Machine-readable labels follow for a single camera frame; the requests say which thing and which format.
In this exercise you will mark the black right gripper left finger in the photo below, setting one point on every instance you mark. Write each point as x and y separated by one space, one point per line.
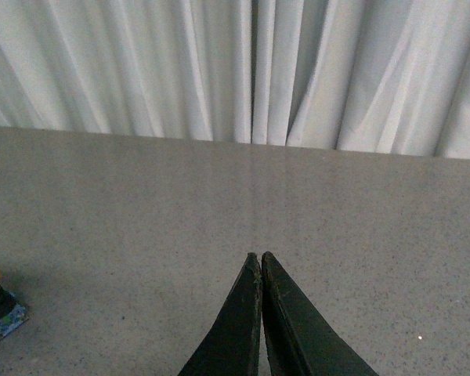
231 347

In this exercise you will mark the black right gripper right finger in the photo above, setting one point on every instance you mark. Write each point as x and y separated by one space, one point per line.
299 340

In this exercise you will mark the white pleated curtain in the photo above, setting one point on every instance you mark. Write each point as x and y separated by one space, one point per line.
389 77

